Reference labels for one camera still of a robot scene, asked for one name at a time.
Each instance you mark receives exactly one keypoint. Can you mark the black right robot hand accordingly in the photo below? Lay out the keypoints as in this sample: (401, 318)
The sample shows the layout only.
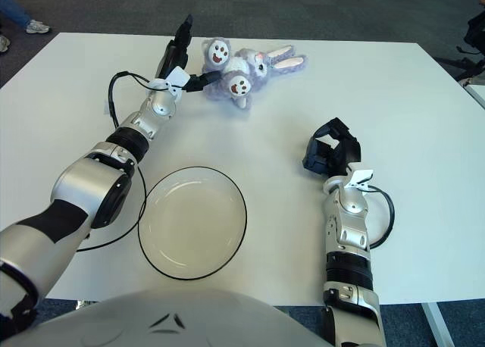
(346, 150)

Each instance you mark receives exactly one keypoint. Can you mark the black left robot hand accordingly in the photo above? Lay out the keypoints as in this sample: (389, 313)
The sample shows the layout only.
(174, 55)

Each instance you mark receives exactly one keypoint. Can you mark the purple bunny plush doll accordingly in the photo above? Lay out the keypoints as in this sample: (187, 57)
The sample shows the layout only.
(242, 64)

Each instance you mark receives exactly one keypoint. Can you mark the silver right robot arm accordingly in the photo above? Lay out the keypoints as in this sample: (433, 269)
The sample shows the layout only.
(352, 207)

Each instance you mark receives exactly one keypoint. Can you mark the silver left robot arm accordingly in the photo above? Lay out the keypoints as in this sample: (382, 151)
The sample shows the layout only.
(87, 184)

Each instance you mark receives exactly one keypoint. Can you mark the white plate with black rim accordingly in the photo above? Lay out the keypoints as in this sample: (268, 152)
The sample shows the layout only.
(193, 226)

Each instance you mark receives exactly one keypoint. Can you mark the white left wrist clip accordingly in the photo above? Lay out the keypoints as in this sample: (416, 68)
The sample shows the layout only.
(176, 78)

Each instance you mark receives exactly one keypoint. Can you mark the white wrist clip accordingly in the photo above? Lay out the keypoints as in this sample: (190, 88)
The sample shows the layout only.
(360, 178)
(176, 78)

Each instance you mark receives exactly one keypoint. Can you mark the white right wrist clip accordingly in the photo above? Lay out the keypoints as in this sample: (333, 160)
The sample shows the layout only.
(360, 178)

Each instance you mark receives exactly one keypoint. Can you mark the white sneaker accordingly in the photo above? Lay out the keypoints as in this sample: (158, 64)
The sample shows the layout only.
(38, 27)
(4, 44)

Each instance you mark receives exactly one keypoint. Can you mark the white neighbouring table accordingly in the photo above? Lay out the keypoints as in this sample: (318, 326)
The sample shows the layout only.
(477, 93)

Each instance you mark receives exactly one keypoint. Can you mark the blue jeans leg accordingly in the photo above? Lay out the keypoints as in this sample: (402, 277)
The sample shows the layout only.
(13, 10)

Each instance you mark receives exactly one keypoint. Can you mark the black office chair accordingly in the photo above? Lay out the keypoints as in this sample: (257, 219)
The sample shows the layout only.
(475, 32)

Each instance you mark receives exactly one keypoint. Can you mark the white table leg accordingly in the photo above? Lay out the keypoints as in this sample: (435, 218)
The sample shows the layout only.
(437, 324)

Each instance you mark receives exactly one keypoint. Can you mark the grey robot torso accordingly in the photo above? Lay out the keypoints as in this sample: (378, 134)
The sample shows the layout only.
(151, 320)

